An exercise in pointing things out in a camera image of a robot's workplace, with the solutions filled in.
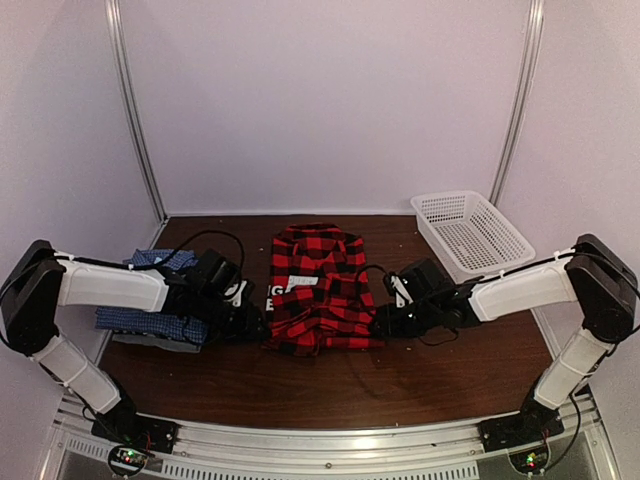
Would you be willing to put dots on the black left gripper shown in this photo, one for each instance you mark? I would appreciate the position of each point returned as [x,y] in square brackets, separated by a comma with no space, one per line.
[247,326]

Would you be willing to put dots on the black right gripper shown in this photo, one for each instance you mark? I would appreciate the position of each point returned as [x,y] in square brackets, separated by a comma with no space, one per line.
[388,324]

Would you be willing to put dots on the red black plaid shirt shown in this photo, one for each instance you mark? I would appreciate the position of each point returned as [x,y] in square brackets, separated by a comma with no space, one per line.
[318,292]

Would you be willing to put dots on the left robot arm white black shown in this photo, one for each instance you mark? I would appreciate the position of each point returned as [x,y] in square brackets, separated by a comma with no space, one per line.
[44,280]

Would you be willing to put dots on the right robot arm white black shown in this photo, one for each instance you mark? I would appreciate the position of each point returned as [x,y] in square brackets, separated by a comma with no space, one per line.
[588,274]

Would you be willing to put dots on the grey folded shirt underneath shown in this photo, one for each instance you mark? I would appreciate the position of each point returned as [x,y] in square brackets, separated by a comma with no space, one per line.
[167,344]

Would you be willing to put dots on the white plastic basket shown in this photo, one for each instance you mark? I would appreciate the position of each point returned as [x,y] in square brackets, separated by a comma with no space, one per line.
[468,235]

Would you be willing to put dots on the blue checked folded shirt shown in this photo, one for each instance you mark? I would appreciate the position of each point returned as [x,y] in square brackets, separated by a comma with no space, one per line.
[140,313]

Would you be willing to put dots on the right circuit board with LEDs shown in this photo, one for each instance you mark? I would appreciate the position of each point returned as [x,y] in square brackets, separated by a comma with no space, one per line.
[529,461]

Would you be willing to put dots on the circuit board with leds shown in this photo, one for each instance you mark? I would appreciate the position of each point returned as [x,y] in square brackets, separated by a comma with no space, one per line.
[529,461]
[124,460]

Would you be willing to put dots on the left circuit board with LEDs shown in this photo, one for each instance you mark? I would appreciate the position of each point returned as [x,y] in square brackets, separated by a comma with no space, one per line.
[124,460]

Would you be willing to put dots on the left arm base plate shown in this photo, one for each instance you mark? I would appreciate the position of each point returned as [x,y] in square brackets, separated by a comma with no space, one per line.
[148,434]

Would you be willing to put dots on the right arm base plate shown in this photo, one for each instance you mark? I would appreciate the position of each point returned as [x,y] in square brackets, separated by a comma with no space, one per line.
[518,429]

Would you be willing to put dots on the front aluminium frame rail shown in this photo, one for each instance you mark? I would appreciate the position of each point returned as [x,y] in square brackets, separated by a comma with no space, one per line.
[448,450]

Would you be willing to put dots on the right aluminium corner post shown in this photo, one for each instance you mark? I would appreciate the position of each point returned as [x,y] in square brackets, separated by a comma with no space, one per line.
[532,39]

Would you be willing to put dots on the aluminium corner post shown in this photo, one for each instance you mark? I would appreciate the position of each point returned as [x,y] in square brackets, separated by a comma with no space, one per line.
[532,39]
[131,110]

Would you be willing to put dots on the left aluminium corner post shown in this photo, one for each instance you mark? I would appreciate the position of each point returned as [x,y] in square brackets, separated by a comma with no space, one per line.
[131,110]

